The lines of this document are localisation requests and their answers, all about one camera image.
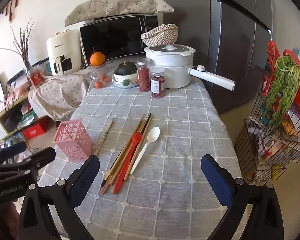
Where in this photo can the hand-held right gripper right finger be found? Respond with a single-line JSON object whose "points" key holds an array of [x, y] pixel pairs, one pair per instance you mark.
{"points": [[216, 182]]}

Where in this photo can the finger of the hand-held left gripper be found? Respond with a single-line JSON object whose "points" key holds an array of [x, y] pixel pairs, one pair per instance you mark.
{"points": [[43, 155], [13, 148]]}

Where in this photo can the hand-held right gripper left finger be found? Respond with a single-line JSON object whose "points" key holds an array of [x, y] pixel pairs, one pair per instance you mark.
{"points": [[86, 180]]}

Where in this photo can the brown wooden chopstick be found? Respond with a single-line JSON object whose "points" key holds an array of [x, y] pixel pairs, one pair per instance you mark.
{"points": [[109, 181], [129, 167], [139, 122]]}

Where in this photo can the pink lattice utensil holder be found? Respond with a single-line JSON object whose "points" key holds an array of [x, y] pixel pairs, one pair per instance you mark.
{"points": [[75, 140]]}

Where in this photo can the red plastic spoon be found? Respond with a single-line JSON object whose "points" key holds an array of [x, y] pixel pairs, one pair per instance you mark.
{"points": [[137, 138]]}

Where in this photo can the person's left forearm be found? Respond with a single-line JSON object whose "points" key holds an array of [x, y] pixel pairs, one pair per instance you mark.
{"points": [[2, 220]]}

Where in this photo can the red cardboard box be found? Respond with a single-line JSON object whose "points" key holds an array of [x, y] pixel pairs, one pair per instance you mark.
{"points": [[36, 132]]}

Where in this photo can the wooden shelf unit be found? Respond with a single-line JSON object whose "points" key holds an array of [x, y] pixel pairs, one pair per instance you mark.
{"points": [[0, 122]]}

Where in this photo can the light printed bamboo chopstick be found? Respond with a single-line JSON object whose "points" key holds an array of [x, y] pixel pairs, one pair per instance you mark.
{"points": [[103, 137]]}

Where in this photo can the grey checkered tablecloth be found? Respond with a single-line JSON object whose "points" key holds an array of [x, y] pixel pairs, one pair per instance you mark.
{"points": [[180, 135]]}

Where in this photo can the floral white cloth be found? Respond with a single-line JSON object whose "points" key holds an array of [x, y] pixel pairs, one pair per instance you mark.
{"points": [[60, 95]]}

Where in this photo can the red label nut jar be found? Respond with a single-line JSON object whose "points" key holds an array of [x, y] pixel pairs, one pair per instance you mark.
{"points": [[36, 77]]}

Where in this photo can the white plastic spoon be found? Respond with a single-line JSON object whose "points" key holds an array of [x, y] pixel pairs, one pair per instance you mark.
{"points": [[152, 133]]}

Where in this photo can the clear glass jar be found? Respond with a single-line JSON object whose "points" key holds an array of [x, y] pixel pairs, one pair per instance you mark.
{"points": [[96, 71]]}

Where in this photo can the white ceramic plate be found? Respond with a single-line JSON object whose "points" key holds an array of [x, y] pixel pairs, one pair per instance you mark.
{"points": [[117, 85]]}

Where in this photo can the white ceramic bowl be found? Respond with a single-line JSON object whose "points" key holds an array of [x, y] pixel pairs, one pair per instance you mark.
{"points": [[120, 80]]}

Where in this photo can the bare dry branches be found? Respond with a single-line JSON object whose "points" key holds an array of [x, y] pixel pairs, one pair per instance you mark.
{"points": [[22, 42]]}

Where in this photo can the cream air fryer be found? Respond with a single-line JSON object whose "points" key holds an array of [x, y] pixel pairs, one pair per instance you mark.
{"points": [[62, 47]]}

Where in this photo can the large orange fruit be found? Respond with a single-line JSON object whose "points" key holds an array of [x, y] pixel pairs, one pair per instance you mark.
{"points": [[97, 58]]}

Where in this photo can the short jar of red dates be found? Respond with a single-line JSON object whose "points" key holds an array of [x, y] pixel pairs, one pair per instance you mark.
{"points": [[158, 83]]}

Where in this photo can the green long beans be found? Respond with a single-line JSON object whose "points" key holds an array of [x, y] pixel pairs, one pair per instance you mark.
{"points": [[282, 85]]}

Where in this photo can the tall jar of red berries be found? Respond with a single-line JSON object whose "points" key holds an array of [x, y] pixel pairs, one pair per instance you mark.
{"points": [[143, 76]]}

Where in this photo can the dark green squash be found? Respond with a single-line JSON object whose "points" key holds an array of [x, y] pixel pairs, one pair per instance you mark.
{"points": [[127, 68]]}

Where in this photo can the white electric cooking pot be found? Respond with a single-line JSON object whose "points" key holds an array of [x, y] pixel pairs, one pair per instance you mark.
{"points": [[170, 65]]}

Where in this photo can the black microwave oven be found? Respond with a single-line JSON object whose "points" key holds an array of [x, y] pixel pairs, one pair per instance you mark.
{"points": [[110, 37]]}

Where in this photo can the grey refrigerator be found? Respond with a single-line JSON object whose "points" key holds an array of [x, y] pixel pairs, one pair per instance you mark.
{"points": [[190, 42]]}

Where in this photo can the floral beige pillow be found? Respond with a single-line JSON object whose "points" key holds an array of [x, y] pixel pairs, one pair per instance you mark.
{"points": [[120, 6]]}

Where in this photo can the red wall decoration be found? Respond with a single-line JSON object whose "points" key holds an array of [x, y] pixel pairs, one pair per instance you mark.
{"points": [[11, 7]]}

